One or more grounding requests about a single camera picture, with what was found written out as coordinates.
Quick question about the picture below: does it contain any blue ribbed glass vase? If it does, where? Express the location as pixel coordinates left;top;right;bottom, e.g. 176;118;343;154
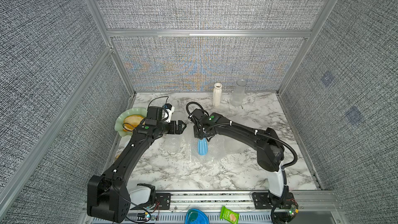
198;139;208;156

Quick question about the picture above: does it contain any bubble blue item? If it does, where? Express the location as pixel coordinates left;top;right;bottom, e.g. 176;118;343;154
183;129;239;173

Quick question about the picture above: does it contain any white ribbed ceramic vase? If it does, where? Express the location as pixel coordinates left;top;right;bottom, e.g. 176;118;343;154
212;83;223;107

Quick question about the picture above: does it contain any clear glass vase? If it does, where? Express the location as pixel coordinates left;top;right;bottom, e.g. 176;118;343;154
231;79;247;106

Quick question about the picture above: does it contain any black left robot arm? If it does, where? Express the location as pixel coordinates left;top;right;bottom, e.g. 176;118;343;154
87;120;187;223

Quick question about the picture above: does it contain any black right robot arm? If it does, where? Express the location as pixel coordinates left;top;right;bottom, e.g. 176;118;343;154
186;102;298;218

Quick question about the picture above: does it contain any bread roll sandwich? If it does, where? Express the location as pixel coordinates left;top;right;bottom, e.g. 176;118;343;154
122;115;144;132

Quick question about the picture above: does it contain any green scalloped glass plate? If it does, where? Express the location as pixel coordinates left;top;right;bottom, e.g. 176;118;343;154
115;107;147;137

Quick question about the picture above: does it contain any blue plastic container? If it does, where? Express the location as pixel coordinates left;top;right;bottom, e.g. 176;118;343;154
184;208;209;224

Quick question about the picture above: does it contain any green snack packet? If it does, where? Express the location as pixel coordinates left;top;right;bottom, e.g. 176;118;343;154
219;206;239;224

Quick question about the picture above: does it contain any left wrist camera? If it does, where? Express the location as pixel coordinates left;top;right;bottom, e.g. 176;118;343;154
146;103;175;122

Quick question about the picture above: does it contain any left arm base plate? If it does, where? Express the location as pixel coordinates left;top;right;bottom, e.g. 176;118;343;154
131;192;171;212

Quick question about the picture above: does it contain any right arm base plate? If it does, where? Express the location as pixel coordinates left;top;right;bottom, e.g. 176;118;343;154
251;191;299;209

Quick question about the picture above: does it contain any aluminium front rail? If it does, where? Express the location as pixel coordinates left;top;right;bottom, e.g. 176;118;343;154
149;190;349;224

